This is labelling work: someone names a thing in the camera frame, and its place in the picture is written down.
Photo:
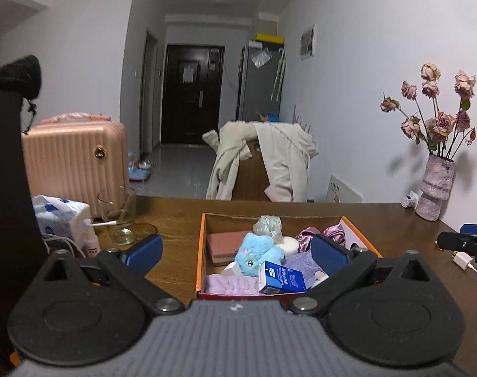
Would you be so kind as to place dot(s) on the white charger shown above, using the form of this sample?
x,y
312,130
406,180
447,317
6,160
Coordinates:
x,y
463,261

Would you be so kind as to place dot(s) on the black knit cloth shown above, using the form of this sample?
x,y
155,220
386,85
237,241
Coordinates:
x,y
16,76

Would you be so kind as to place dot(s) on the dark entrance door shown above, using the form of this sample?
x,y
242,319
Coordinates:
x,y
193,102

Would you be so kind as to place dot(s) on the black paper bag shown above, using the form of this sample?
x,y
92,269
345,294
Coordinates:
x,y
6,212

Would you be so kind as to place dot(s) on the pink layered sponge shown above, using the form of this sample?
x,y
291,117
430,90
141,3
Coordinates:
x,y
226,245

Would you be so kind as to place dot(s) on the blue white tissue pack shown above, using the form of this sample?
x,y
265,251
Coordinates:
x,y
61,216

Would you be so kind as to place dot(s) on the grey interior door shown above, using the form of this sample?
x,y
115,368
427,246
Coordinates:
x,y
148,94

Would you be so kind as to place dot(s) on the wooden chair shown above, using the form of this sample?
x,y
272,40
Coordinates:
x,y
250,180

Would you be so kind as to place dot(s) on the grey refrigerator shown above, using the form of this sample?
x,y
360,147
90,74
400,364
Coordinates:
x,y
258,90

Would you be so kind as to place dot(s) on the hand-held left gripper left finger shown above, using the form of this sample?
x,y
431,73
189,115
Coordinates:
x,y
146,251

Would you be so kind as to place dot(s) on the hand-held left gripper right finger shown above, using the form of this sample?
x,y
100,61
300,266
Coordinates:
x,y
328,253

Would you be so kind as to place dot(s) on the yellow box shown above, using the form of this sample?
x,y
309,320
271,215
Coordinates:
x,y
267,38

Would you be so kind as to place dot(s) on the clear plastic bag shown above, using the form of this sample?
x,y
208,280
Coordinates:
x,y
260,57

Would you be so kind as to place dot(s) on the clear glass cup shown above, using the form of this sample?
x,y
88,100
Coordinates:
x,y
118,220

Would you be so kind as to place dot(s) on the white hanging umbrella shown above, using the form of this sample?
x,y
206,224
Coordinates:
x,y
278,74

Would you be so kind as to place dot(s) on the white cotton swab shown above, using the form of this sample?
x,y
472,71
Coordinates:
x,y
105,224

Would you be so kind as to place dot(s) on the lavender textured vase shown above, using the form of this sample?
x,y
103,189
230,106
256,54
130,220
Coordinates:
x,y
434,188

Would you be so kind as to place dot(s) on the dried pink roses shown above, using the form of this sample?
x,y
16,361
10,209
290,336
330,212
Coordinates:
x,y
438,121

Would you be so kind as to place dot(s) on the beige jacket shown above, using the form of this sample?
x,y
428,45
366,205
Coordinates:
x,y
281,157

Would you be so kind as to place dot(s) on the wall picture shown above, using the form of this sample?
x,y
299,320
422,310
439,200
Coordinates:
x,y
308,42

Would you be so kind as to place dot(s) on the lavender plush headband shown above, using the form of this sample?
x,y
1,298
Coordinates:
x,y
232,284

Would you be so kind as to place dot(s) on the plain white rectangular box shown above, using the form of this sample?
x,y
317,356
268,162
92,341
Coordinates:
x,y
231,269

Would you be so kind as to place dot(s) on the pink ribbed suitcase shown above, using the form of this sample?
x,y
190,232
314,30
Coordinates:
x,y
75,157

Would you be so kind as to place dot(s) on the blue carton box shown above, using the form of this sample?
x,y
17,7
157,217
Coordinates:
x,y
281,279

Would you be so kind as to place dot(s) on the white paper notice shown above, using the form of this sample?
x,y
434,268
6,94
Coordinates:
x,y
188,74

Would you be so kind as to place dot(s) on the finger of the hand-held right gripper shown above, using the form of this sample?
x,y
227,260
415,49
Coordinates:
x,y
456,241
474,228

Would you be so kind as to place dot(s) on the red cardboard box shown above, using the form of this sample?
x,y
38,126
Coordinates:
x,y
201,259

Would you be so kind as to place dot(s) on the small white spray bottle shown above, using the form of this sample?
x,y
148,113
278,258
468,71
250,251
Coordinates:
x,y
90,239

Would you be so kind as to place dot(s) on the blue pet bowl tray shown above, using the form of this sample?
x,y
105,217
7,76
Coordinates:
x,y
140,171

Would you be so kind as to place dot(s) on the small blue container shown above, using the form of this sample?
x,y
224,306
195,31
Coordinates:
x,y
270,118

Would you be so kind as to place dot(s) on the iridescent sheer scrunchie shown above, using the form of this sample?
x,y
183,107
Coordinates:
x,y
267,226

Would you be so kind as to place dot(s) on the blue plush toy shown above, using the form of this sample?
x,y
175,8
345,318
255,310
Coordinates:
x,y
258,251

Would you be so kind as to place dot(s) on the purple satin scrunchie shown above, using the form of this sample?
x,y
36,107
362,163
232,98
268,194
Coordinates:
x,y
305,239

